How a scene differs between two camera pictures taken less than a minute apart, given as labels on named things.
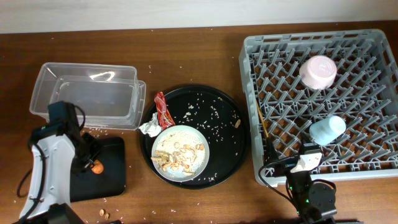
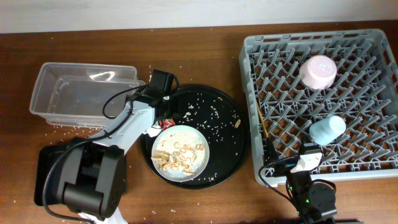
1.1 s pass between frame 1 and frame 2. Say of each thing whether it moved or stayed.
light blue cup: stayed
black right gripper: stayed
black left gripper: moved
